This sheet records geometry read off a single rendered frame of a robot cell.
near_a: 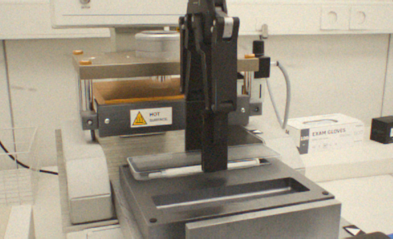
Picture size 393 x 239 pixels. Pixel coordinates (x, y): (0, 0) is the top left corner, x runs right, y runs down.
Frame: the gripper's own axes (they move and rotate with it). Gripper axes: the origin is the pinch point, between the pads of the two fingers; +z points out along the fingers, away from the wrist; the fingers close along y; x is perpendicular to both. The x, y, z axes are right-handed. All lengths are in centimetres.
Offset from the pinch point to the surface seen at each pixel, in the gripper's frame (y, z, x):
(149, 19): -34.5, -13.4, 1.3
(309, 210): 16.5, 2.8, 3.9
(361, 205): -26, 28, 48
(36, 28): -73, -11, -20
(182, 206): 6.5, 5.4, -4.9
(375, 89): -70, 11, 88
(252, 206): 11.8, 4.0, 0.7
